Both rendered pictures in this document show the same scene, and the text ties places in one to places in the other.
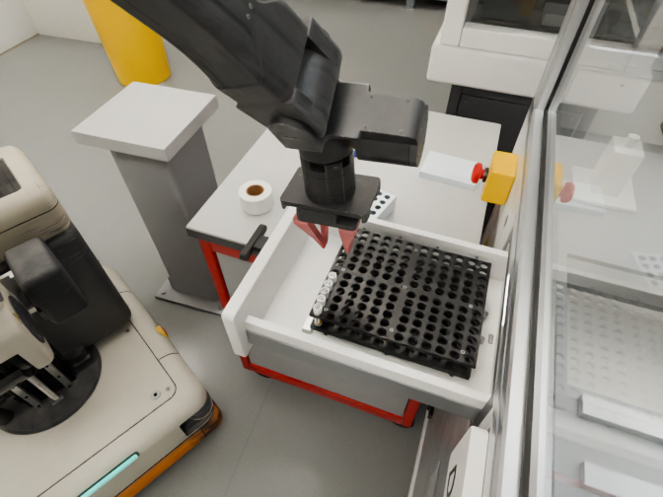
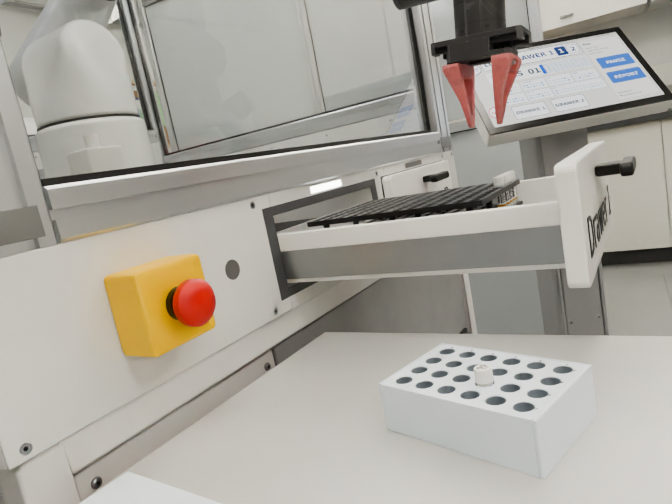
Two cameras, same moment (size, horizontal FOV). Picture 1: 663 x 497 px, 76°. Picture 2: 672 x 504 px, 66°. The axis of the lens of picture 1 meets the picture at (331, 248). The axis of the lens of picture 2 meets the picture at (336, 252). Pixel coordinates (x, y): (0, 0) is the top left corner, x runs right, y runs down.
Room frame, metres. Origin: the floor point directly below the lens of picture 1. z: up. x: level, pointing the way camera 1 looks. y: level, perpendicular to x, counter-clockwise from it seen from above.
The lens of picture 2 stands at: (1.02, -0.06, 0.96)
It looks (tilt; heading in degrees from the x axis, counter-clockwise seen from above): 9 degrees down; 193
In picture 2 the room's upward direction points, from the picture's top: 11 degrees counter-clockwise
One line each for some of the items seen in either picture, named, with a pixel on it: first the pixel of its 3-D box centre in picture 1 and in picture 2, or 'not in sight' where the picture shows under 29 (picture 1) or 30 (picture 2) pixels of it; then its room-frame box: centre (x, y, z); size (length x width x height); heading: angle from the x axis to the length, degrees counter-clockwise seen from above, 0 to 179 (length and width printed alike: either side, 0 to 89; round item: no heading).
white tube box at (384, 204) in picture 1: (360, 202); (483, 398); (0.66, -0.06, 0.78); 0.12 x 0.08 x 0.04; 55
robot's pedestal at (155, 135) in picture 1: (183, 211); not in sight; (1.05, 0.51, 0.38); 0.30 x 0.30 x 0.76; 73
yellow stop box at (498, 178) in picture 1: (497, 177); (164, 303); (0.63, -0.32, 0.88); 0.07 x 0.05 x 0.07; 160
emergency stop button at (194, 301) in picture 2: (479, 174); (190, 302); (0.64, -0.28, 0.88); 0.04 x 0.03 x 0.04; 160
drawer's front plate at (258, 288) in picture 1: (278, 261); (590, 201); (0.42, 0.08, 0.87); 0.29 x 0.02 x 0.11; 160
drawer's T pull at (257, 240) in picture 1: (260, 244); (615, 167); (0.43, 0.11, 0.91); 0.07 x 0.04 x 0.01; 160
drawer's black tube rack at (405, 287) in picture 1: (402, 300); (419, 224); (0.35, -0.10, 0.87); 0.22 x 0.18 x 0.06; 70
